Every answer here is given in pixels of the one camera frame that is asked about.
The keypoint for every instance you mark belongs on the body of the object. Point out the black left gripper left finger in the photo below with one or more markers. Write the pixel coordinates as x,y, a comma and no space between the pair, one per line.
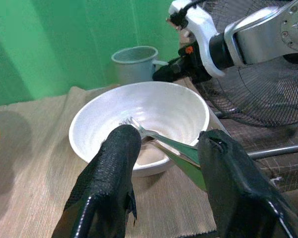
114,163

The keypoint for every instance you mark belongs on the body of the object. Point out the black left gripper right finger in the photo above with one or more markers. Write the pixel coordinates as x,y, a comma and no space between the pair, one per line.
233,183

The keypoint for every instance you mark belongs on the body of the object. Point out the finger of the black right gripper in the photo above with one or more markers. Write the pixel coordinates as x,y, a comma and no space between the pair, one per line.
172,73
176,60

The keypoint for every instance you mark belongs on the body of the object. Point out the silver metal fork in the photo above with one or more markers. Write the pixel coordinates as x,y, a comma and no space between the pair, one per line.
169,142

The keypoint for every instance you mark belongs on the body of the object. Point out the white ceramic bowl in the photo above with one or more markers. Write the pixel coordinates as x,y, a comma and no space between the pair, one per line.
154,106

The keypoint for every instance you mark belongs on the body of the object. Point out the light blue enamel mug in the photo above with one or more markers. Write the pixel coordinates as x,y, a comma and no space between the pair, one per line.
134,69

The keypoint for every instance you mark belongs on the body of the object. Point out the grey metal fan pole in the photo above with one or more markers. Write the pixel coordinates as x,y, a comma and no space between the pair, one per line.
278,150

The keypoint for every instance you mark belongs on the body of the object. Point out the beige woven placemat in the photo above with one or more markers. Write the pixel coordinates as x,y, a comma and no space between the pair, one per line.
27,198

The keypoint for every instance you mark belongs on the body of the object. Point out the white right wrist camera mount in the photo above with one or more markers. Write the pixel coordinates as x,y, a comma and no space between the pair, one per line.
201,24

